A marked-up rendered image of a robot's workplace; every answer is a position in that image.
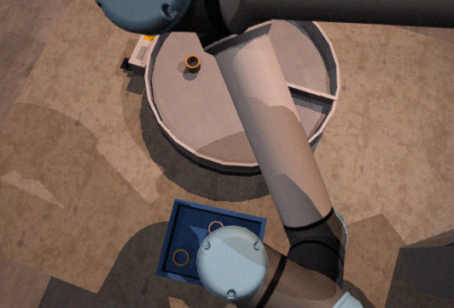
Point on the blue crate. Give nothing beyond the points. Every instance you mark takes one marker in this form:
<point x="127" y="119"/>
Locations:
<point x="188" y="227"/>

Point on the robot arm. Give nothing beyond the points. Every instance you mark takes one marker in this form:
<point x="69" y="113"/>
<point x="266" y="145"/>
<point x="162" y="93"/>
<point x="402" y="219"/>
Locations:
<point x="232" y="261"/>

